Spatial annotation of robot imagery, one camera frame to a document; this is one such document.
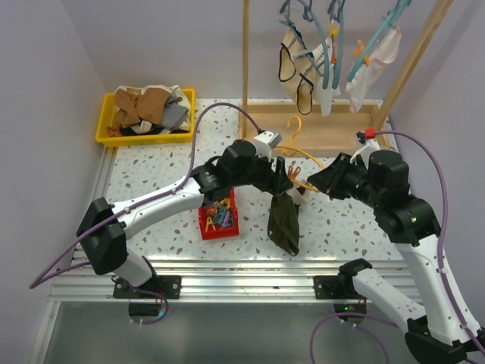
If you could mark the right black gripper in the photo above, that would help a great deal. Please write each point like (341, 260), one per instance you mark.
(330, 180)

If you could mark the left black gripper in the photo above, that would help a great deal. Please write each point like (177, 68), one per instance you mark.
(273, 182)

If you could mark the orange clothes hanger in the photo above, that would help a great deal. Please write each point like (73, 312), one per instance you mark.
(291, 151)

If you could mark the dark green underwear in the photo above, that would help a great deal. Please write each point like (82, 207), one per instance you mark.
(283, 223)

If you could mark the white lettered underwear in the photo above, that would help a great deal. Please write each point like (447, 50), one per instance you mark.
(320, 76)

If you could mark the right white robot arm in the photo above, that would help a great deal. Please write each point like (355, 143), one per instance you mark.
(439, 329)

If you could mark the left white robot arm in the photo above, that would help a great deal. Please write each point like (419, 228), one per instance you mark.
(106, 228)

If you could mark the pink white underwear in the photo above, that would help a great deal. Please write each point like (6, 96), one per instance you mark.
(384, 55)

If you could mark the orange clothespin on grey hanger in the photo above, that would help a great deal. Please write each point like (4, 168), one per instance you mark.
(334, 56)

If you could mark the beige black-trimmed underwear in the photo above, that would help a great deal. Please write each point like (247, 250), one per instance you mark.
(296, 76)

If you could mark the yellow clothespin on hanger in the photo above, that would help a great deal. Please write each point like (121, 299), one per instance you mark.
(334, 28)

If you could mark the teal clothes hanger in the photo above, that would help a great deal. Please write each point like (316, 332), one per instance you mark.
(388, 22)

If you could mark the wooden drying rack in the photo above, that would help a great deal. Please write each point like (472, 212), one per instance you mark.
(327, 136)

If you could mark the red clothespin bin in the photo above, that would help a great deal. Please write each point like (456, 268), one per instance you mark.
(219, 234)

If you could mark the colourful clothespins pile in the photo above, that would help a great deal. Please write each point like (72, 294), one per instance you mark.
(218, 215)

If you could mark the pile of clothes in bin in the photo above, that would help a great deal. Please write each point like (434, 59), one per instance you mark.
(150, 110)

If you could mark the yellow plastic bin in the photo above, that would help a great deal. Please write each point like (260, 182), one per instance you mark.
(106, 119)

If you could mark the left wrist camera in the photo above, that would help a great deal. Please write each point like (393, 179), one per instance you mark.
(266, 142)

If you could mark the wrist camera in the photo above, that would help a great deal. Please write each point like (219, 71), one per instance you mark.
(266, 142)
(367, 144)

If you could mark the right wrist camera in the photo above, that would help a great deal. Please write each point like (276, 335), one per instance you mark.
(367, 144)

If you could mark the aluminium rail frame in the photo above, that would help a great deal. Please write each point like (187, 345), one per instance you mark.
(244, 269)

